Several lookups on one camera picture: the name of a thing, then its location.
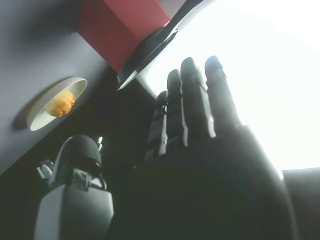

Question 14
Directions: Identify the golden toy bread bun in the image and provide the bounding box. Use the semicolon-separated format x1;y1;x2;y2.
45;90;76;118

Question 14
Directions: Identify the black cast iron skillet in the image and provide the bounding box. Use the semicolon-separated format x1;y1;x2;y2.
116;0;205;91

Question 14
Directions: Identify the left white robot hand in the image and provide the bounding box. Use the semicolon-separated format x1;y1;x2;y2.
33;56;301;240

